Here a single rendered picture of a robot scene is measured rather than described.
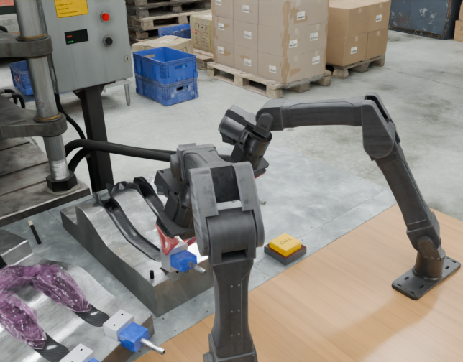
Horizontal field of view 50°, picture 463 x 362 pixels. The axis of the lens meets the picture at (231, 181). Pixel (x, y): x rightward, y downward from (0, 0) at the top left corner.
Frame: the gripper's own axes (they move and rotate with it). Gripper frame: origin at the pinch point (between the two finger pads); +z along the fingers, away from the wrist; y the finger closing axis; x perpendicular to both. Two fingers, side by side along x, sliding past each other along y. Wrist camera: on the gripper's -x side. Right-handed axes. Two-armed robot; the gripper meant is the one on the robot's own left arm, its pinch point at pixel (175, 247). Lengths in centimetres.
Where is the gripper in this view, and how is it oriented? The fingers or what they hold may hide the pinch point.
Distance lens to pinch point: 110.7
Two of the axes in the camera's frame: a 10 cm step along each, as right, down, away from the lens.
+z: -3.0, 7.5, 6.0
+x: 5.7, 6.4, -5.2
